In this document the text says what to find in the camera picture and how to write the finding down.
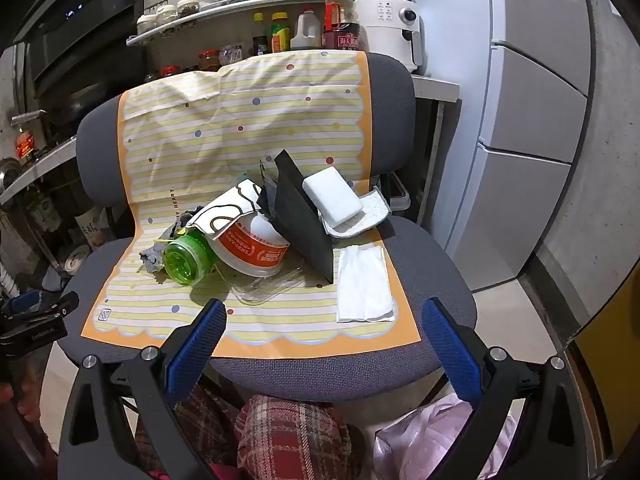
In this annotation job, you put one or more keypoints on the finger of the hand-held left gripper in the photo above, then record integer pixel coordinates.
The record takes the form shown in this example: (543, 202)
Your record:
(35, 302)

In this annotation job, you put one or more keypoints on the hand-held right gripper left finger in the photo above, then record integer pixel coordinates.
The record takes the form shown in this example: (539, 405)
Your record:
(197, 345)

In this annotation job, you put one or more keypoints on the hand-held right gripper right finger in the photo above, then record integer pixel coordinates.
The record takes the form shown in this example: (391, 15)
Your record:
(452, 347)

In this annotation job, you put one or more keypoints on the clear plastic container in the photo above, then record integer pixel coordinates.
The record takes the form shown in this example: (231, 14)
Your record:
(265, 287)

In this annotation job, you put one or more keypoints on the green plastic jar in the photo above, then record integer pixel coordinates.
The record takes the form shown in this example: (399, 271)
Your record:
(185, 260)

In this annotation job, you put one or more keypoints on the pink plastic bag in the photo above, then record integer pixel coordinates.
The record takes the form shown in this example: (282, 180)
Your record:
(430, 440)

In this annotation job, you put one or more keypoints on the grey crumpled paper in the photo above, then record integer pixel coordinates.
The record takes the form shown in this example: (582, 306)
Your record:
(152, 260)

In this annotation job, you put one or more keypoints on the white paper napkin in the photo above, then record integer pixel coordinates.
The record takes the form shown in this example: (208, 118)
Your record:
(362, 285)

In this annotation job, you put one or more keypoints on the orange white noodle bowl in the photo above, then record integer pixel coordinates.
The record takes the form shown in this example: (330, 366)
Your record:
(255, 250)

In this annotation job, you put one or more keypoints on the person's plaid trousers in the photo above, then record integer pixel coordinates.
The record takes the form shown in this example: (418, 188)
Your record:
(290, 440)

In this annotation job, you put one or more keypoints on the white peeled bowl lid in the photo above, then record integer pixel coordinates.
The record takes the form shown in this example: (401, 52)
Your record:
(225, 215)

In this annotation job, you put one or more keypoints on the red sign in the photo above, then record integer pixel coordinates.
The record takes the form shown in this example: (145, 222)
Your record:
(26, 146)

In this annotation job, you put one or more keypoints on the yellow panel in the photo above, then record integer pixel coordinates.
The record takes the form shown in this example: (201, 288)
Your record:
(612, 340)

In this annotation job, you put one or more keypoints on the white dishcloth grey border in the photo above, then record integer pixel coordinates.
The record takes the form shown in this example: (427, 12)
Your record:
(372, 207)

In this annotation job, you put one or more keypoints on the black paper bag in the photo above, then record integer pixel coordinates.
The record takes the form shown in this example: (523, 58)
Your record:
(300, 220)

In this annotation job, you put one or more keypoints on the white waste bin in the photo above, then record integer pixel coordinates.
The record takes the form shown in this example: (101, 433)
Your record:
(400, 192)

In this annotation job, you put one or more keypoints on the white sponge block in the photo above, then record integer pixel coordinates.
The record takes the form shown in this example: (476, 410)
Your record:
(332, 197)

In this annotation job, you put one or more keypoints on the black wok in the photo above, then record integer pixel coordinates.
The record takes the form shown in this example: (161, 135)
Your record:
(90, 102)

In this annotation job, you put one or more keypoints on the yellow striped dotted mat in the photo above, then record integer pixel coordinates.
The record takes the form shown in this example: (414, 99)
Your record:
(200, 135)

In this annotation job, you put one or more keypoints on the white refrigerator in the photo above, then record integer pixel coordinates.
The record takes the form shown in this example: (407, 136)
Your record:
(525, 135)

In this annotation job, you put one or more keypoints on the grey office chair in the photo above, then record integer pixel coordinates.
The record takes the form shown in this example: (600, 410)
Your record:
(395, 110)

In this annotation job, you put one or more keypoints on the white counter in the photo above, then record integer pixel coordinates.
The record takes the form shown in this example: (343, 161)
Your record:
(435, 87)

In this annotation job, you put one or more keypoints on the glass jar red lid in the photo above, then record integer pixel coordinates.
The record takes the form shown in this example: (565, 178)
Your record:
(209, 60)

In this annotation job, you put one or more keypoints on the black range hood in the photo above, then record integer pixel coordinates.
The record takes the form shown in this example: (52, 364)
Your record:
(80, 20)

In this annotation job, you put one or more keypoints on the small jar white lid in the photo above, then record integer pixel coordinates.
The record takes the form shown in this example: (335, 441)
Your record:
(166, 15)
(188, 7)
(146, 23)

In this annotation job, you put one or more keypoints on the dark bottle yellow cap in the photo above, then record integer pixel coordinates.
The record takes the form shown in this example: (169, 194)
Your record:
(259, 37)

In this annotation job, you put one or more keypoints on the yellow green squeeze bottle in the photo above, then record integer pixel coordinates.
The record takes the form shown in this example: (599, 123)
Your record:
(280, 35)

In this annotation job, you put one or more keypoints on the white air fryer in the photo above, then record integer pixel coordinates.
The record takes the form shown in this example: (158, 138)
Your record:
(387, 25)

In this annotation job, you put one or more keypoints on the white jug red cap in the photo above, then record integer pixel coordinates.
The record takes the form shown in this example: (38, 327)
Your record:
(306, 32)

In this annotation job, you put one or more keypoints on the metal corner shelf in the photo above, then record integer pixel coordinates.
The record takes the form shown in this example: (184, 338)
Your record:
(225, 10)

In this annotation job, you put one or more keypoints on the large red label bottle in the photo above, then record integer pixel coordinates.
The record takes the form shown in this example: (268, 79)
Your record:
(340, 25)

